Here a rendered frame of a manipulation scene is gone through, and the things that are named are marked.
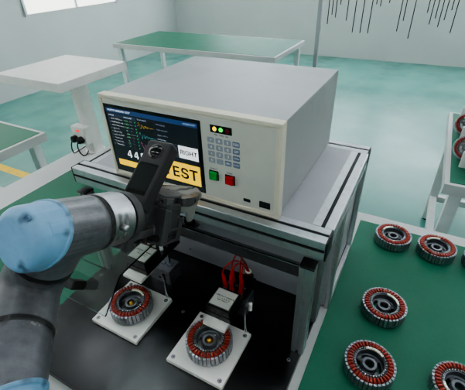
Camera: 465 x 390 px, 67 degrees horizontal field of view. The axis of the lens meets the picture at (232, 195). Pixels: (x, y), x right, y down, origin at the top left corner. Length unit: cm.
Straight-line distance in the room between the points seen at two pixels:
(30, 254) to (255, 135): 41
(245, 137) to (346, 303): 60
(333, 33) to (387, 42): 93
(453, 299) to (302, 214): 59
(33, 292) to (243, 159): 41
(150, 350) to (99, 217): 56
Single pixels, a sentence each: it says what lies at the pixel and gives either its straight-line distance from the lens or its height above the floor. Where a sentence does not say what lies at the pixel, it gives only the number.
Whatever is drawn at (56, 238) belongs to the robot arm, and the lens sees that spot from 42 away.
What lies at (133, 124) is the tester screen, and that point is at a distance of 82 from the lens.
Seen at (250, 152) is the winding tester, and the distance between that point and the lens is 67.
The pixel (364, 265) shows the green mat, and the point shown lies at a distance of 119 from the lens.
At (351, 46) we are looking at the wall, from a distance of 706.
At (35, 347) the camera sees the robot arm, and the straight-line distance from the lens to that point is 45.
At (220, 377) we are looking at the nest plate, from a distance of 88.
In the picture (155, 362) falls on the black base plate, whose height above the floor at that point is 77.
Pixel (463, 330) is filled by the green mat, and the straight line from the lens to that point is 113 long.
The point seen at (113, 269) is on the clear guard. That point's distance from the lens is 73.
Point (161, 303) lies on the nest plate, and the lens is 102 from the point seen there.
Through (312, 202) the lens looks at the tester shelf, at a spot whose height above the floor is 111.
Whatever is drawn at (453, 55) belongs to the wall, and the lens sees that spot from 695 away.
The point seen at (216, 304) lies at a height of 87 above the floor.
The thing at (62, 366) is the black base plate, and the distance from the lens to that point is 101.
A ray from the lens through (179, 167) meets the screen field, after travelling 78.
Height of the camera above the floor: 156
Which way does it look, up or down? 34 degrees down
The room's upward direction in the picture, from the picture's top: 2 degrees counter-clockwise
